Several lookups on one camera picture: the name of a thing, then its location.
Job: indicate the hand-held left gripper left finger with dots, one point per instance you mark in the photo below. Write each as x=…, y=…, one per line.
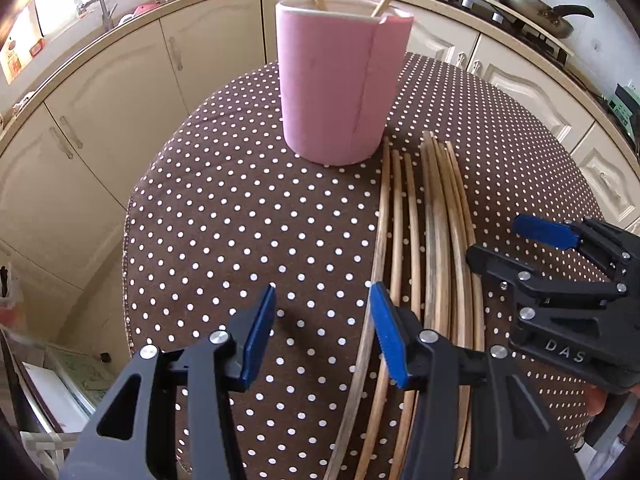
x=257, y=335

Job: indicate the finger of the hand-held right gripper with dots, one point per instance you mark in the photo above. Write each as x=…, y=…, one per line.
x=492, y=260
x=545, y=232

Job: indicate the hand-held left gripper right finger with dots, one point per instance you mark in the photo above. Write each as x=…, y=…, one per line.
x=392, y=335

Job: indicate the pile of wooden chopsticks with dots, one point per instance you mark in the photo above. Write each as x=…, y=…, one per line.
x=440, y=235

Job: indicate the pink cup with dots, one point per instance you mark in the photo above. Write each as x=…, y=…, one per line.
x=330, y=85

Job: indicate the person's right hand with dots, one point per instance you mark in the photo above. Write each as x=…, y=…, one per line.
x=597, y=402

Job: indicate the brown polka dot tablecloth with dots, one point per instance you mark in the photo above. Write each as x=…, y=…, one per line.
x=250, y=210

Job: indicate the small green and black appliance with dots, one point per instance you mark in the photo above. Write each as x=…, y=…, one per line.
x=625, y=110

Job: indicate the white storage box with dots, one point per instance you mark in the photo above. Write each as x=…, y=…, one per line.
x=65, y=400

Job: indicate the black gas stove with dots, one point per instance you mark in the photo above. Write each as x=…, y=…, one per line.
x=500, y=17

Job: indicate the cream kitchen base cabinets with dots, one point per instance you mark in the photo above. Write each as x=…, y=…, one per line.
x=100, y=110

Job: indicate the pink plastic dish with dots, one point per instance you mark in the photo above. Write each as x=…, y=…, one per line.
x=145, y=9

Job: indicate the metal kitchen faucet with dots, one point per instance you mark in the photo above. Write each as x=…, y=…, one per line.
x=102, y=10

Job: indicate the small red box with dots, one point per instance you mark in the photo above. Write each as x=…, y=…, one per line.
x=36, y=50

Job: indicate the orange package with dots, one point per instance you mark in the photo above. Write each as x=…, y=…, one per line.
x=12, y=60

